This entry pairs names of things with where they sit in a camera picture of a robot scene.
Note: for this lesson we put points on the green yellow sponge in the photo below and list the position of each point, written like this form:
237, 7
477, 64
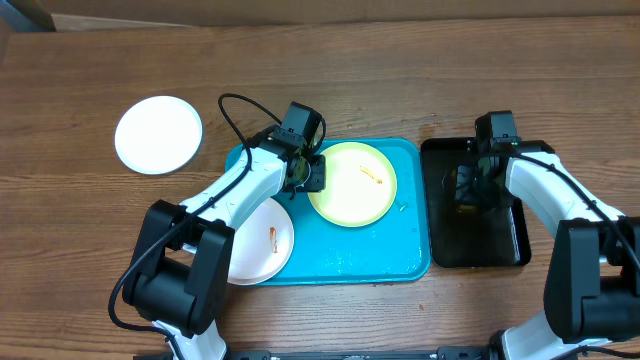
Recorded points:
462, 206

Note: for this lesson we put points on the black rectangular water tray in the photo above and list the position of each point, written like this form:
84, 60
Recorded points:
487, 238

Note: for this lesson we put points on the white round plate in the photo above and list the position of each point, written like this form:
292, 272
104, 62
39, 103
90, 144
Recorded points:
158, 135

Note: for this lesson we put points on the yellow-green rimmed plate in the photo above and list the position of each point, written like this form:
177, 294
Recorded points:
360, 185

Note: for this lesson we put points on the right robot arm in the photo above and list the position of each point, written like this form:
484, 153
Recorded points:
591, 295

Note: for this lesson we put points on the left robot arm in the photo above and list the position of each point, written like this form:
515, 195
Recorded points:
175, 283

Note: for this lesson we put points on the blue plastic tray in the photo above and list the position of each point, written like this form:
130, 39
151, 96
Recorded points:
395, 248

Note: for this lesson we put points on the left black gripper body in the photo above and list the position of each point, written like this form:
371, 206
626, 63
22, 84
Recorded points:
315, 177

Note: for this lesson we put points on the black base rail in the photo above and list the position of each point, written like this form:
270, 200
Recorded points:
442, 353

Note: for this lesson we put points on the white plate with red stain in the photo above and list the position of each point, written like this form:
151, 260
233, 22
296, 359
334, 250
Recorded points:
262, 245

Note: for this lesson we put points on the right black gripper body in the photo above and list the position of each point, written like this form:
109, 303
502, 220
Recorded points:
473, 181

